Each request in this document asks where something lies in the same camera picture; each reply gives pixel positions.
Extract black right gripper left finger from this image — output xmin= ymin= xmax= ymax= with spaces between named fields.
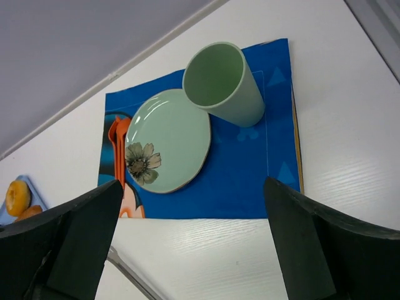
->
xmin=1 ymin=180 xmax=123 ymax=299

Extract orange glazed donut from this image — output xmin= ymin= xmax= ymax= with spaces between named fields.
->
xmin=5 ymin=180 xmax=31 ymax=217

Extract blue cartoon placemat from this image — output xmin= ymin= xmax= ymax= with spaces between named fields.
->
xmin=98 ymin=39 xmax=303 ymax=219

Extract orange plastic fork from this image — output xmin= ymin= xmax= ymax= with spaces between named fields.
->
xmin=107 ymin=116 xmax=131 ymax=188

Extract green plastic cup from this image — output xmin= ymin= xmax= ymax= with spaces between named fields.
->
xmin=182 ymin=42 xmax=265 ymax=128

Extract green floral plate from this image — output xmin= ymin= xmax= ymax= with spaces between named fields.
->
xmin=125 ymin=89 xmax=211 ymax=194

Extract metal tongs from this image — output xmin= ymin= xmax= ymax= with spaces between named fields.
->
xmin=107 ymin=246 xmax=163 ymax=300

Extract blue plastic tray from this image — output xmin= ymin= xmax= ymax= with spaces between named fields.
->
xmin=1 ymin=175 xmax=48 ymax=226

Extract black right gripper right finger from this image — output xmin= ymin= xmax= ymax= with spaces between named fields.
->
xmin=264 ymin=177 xmax=399 ymax=299

